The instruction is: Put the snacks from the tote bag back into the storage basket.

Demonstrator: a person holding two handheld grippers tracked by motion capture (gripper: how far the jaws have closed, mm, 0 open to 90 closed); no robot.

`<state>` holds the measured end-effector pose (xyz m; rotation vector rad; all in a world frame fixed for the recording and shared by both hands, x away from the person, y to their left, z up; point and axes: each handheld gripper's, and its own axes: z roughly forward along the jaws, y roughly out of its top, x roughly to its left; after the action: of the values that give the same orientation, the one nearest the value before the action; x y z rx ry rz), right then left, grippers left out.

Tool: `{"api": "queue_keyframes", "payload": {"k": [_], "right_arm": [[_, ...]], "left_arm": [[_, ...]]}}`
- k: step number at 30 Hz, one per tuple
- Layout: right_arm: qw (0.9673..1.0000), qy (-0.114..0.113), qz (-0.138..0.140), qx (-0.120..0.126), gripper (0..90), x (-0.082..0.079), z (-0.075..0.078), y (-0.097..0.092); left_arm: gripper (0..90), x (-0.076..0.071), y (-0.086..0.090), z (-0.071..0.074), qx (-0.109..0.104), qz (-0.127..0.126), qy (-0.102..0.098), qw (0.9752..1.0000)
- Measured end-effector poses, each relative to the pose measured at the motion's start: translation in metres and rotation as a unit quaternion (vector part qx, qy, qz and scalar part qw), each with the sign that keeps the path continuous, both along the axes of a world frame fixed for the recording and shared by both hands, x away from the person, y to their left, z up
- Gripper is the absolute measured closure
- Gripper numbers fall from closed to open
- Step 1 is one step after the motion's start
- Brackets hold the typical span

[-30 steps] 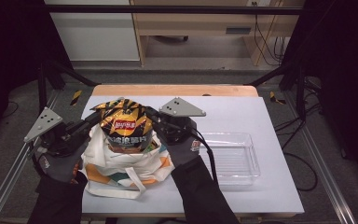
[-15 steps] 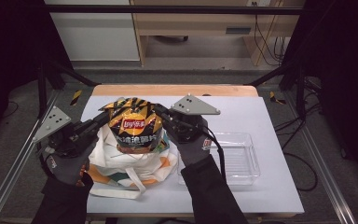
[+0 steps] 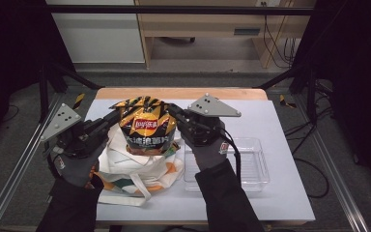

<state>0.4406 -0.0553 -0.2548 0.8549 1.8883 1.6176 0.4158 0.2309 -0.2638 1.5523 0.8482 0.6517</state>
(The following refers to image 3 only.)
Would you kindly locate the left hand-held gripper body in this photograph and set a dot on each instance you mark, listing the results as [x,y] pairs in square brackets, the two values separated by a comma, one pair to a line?
[61,121]

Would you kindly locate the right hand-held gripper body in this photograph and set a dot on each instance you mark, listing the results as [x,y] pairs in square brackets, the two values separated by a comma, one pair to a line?
[212,108]

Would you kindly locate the black and yellow chip bag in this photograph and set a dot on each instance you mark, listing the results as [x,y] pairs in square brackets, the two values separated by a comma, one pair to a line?
[146,125]

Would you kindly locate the white tote bag coloured patches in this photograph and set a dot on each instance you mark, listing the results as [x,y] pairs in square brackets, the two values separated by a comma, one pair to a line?
[135,167]

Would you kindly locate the person's right hand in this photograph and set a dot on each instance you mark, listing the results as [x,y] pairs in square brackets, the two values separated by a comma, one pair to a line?
[209,156]

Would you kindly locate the person's left hand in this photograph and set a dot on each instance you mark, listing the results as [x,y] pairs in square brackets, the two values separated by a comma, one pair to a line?
[77,170]

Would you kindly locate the black and yellow floor tape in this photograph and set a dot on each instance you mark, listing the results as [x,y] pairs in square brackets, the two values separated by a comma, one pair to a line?
[79,101]
[285,101]

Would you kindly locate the clear plastic container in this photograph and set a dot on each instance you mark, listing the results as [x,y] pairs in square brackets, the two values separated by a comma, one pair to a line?
[254,164]

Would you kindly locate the white cabinet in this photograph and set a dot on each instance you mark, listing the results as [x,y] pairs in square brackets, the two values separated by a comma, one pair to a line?
[99,38]

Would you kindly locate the wooden desk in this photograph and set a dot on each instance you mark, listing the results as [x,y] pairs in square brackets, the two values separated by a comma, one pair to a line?
[199,24]

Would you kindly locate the dark curtain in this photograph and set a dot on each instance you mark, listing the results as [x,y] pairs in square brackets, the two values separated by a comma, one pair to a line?
[354,64]
[9,42]

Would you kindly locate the black upright frame post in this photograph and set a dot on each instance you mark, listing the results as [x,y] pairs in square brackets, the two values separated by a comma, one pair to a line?
[311,96]
[44,93]

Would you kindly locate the black slanted frame strut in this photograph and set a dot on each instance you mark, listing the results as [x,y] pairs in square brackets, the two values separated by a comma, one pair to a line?
[280,77]
[74,75]

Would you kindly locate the aluminium frame rail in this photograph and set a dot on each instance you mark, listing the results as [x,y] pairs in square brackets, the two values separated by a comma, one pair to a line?
[16,170]
[335,170]

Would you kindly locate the black horizontal frame bar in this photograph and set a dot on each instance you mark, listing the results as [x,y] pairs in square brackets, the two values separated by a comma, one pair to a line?
[174,9]

